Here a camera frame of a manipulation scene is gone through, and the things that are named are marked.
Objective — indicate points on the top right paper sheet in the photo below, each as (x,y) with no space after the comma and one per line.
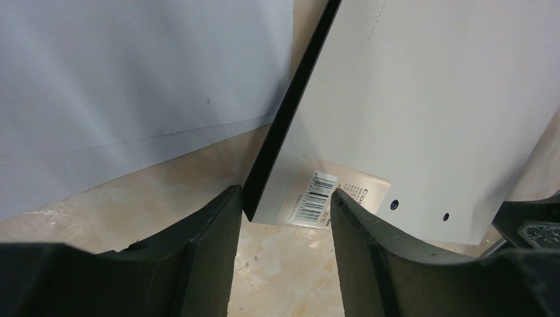
(95,90)

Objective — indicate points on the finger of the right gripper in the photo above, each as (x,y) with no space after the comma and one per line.
(527,225)

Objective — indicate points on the grey black folder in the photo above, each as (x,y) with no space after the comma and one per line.
(424,112)

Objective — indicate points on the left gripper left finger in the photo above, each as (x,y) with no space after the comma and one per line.
(184,270)

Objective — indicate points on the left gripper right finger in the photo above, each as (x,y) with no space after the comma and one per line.
(384,271)

